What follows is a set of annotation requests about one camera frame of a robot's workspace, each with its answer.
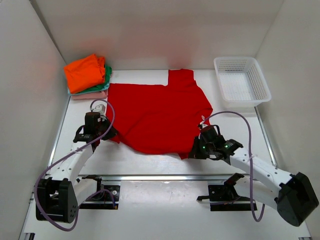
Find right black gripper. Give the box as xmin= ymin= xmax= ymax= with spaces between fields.
xmin=188 ymin=136 xmax=215 ymax=160

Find orange folded t shirt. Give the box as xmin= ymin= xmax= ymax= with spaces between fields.
xmin=63 ymin=54 xmax=106 ymax=94

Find white plastic basket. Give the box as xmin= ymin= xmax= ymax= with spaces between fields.
xmin=213 ymin=56 xmax=272 ymax=109

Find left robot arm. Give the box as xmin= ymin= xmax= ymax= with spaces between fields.
xmin=35 ymin=111 xmax=117 ymax=224

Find light blue folded t shirt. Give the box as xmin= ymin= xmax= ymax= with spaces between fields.
xmin=67 ymin=88 xmax=73 ymax=96

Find red t shirt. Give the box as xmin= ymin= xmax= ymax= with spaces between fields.
xmin=106 ymin=69 xmax=213 ymax=159

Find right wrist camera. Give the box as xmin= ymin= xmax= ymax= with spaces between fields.
xmin=197 ymin=122 xmax=208 ymax=130

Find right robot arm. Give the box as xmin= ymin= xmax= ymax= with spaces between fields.
xmin=189 ymin=123 xmax=319 ymax=227

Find green folded t shirt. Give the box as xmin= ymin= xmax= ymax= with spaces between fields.
xmin=84 ymin=66 xmax=113 ymax=93

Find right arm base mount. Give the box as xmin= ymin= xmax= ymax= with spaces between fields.
xmin=196 ymin=173 xmax=251 ymax=212

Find pink folded t shirt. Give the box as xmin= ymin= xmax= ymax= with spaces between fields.
xmin=71 ymin=90 xmax=108 ymax=100

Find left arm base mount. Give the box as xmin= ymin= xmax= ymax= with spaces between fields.
xmin=73 ymin=175 xmax=121 ymax=210

